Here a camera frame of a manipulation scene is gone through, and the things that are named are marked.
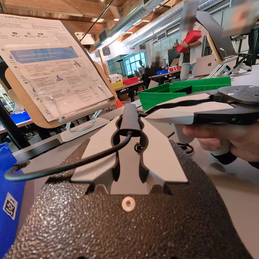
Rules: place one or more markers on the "silver laptop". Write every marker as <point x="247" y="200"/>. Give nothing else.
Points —
<point x="206" y="64"/>

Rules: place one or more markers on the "red plastic basket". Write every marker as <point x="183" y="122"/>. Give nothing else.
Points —
<point x="189" y="40"/>

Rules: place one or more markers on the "orange traffic cone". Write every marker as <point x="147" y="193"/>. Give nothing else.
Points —
<point x="119" y="104"/>

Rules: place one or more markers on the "black metal pole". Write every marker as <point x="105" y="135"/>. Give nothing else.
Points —
<point x="12" y="129"/>

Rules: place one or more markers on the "red plastic bin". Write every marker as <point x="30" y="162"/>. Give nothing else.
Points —
<point x="175" y="69"/>
<point x="130" y="81"/>

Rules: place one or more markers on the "yellow plastic bin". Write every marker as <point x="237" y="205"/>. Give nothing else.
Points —
<point x="117" y="85"/>

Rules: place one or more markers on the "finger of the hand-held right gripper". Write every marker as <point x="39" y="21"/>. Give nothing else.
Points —
<point x="178" y="116"/>
<point x="182" y="100"/>

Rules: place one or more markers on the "blue plastic bin white tag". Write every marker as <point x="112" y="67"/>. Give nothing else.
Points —
<point x="10" y="182"/>

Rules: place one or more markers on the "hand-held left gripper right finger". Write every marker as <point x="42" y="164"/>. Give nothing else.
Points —
<point x="161" y="157"/>

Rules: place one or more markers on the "printed instruction sheets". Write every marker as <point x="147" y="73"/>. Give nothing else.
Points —
<point x="50" y="60"/>

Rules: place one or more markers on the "black bin divider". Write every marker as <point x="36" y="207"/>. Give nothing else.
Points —
<point x="184" y="90"/>

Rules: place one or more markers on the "white cardboard box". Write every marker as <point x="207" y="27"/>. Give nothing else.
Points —
<point x="116" y="78"/>

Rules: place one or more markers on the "silver ventilation duct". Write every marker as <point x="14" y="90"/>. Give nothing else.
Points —
<point x="161" y="22"/>
<point x="129" y="18"/>

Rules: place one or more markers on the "wooden document stand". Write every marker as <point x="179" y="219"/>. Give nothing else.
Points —
<point x="214" y="34"/>
<point x="20" y="101"/>

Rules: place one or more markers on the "black wall speaker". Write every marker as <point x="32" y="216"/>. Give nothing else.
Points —
<point x="106" y="51"/>

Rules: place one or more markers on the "green plastic bin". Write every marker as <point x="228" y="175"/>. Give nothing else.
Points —
<point x="157" y="99"/>

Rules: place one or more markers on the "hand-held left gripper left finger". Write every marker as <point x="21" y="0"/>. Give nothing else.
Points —
<point x="97" y="157"/>

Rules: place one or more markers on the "person's right hand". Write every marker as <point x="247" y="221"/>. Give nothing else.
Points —
<point x="242" y="141"/>

